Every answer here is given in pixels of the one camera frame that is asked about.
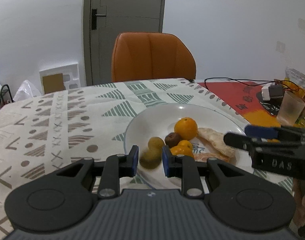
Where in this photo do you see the white ceramic plate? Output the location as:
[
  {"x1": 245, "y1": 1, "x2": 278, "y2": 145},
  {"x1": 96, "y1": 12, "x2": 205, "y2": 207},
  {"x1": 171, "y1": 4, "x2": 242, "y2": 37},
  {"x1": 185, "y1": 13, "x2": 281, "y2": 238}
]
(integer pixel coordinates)
[{"x1": 124, "y1": 103, "x2": 254, "y2": 189}]

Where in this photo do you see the orange leather chair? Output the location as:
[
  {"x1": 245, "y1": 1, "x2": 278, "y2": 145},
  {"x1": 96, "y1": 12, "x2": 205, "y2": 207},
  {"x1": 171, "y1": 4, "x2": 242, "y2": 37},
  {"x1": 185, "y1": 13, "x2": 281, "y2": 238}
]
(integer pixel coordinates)
[{"x1": 111, "y1": 32, "x2": 196, "y2": 82}]

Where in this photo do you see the black door lock handle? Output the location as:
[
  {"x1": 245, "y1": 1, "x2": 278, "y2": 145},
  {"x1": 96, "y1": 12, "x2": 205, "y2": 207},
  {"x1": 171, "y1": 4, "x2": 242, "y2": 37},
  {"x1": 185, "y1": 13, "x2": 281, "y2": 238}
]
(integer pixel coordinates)
[{"x1": 91, "y1": 9, "x2": 106, "y2": 30}]

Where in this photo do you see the person's right hand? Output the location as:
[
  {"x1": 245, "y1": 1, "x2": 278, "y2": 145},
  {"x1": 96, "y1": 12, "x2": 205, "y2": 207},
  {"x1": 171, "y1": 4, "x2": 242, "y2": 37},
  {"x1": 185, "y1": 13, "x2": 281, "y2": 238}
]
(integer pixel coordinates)
[{"x1": 293, "y1": 178, "x2": 305, "y2": 237}]

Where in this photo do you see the green-yellow round fruit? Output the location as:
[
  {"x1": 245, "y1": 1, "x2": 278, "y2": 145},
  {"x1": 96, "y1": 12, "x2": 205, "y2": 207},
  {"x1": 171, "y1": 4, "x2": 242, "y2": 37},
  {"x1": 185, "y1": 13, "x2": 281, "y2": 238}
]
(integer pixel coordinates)
[{"x1": 148, "y1": 137, "x2": 165, "y2": 153}]

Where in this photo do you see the large front orange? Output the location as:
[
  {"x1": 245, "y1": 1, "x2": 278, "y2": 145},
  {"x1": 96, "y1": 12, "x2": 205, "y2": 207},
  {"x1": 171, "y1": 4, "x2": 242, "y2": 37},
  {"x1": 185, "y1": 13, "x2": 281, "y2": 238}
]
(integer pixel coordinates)
[{"x1": 170, "y1": 145, "x2": 194, "y2": 158}]

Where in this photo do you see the clear plastic bag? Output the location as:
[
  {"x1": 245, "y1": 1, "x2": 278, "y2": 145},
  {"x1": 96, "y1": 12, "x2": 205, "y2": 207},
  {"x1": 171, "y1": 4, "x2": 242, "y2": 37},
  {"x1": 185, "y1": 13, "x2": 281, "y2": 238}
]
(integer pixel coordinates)
[{"x1": 13, "y1": 80, "x2": 41, "y2": 102}]

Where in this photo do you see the black cable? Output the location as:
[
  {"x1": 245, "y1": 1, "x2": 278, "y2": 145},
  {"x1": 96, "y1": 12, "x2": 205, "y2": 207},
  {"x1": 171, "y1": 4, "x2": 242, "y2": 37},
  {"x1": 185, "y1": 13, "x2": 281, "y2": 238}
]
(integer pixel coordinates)
[{"x1": 188, "y1": 77, "x2": 277, "y2": 91}]

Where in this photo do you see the black metal shoe rack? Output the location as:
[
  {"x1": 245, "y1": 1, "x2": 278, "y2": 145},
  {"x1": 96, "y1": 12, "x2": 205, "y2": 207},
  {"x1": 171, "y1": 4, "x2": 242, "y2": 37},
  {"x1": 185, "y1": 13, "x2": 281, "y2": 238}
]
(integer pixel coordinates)
[{"x1": 0, "y1": 84, "x2": 14, "y2": 108}]

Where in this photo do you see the small greenish-yellow citrus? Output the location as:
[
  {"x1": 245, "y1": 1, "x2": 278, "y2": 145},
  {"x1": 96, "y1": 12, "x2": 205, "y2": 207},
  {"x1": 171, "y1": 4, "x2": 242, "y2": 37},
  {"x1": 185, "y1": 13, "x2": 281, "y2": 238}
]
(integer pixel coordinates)
[{"x1": 139, "y1": 149, "x2": 162, "y2": 170}]

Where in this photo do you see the white power adapter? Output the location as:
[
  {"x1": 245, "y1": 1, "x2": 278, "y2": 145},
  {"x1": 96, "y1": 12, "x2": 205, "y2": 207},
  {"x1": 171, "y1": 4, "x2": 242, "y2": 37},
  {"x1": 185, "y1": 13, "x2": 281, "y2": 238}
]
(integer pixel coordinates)
[{"x1": 261, "y1": 84, "x2": 284, "y2": 101}]

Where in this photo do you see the grey door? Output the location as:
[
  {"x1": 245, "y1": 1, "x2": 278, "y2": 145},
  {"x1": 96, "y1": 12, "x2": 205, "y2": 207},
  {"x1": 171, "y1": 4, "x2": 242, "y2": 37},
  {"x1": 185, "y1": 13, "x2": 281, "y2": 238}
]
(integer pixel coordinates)
[{"x1": 83, "y1": 0, "x2": 165, "y2": 86}]

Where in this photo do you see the long peeled pomelo segment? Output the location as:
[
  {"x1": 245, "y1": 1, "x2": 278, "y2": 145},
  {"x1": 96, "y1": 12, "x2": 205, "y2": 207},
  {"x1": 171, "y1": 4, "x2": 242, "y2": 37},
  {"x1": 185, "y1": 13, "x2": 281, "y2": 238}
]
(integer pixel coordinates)
[{"x1": 197, "y1": 128, "x2": 236, "y2": 158}]

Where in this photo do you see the white foam packaging with cardboard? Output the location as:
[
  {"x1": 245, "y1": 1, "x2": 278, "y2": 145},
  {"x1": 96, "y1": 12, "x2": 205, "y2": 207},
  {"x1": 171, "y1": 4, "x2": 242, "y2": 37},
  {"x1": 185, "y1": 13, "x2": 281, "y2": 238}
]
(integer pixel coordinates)
[{"x1": 39, "y1": 63, "x2": 81, "y2": 94}]

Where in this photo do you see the red orange placemat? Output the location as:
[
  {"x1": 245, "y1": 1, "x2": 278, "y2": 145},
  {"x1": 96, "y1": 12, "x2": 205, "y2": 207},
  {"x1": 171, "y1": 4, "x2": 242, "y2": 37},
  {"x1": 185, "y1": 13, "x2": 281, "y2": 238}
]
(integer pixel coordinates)
[{"x1": 197, "y1": 81, "x2": 305, "y2": 131}]

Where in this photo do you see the patterned white tablecloth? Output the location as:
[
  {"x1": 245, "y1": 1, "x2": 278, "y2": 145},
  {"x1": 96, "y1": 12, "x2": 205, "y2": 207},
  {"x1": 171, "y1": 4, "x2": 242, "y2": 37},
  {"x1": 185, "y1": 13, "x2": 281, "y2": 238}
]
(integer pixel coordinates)
[{"x1": 0, "y1": 77, "x2": 295, "y2": 238}]

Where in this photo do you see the clear zip bag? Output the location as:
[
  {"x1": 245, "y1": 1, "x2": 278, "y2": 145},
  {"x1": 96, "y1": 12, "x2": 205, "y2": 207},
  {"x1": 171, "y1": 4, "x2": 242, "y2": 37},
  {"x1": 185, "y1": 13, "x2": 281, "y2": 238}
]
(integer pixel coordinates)
[{"x1": 285, "y1": 67, "x2": 305, "y2": 89}]

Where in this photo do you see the large orange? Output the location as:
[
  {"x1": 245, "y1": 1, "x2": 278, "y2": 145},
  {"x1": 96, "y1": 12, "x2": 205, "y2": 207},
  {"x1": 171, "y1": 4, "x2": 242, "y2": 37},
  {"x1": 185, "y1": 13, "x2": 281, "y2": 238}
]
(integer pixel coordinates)
[
  {"x1": 174, "y1": 117, "x2": 198, "y2": 140},
  {"x1": 170, "y1": 145, "x2": 194, "y2": 158}
]

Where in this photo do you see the short peeled pomelo segment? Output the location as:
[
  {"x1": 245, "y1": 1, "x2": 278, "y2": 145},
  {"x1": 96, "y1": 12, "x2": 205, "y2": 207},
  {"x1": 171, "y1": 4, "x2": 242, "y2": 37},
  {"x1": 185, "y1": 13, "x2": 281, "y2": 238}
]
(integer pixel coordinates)
[{"x1": 194, "y1": 153, "x2": 230, "y2": 163}]

